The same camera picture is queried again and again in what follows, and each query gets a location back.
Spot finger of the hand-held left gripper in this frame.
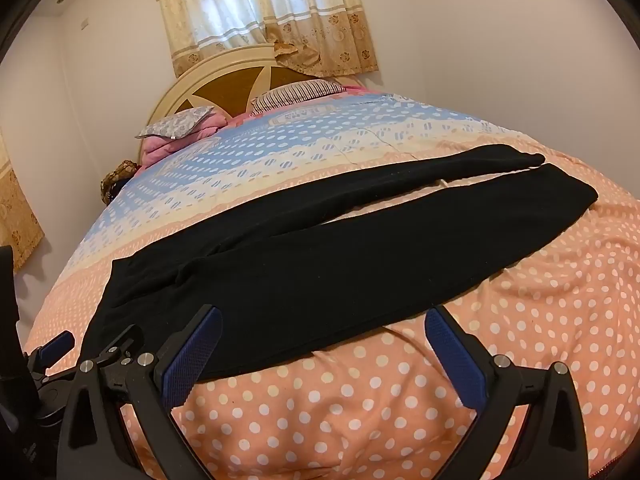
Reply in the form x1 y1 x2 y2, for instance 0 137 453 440
95 324 144 369
27 330 76 377

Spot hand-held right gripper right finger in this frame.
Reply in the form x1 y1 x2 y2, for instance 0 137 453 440
425 305 588 480

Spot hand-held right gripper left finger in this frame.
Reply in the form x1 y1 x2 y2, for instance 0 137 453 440
57 305 223 480

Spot black pants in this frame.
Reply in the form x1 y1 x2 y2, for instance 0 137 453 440
82 144 600 386

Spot polka dot blanket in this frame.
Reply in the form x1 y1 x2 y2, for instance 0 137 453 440
22 87 640 480

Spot pink folded blanket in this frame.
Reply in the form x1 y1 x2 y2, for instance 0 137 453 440
140 112 233 168

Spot grey floral pillow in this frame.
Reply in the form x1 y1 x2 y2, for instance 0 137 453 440
136 106 215 140

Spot cream wooden headboard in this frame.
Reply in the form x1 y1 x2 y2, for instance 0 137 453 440
134 42 321 168

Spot striped pillow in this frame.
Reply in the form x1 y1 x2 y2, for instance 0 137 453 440
249 79 347 115

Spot beige floral window curtain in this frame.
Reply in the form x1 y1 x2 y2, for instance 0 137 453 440
151 0 380 80

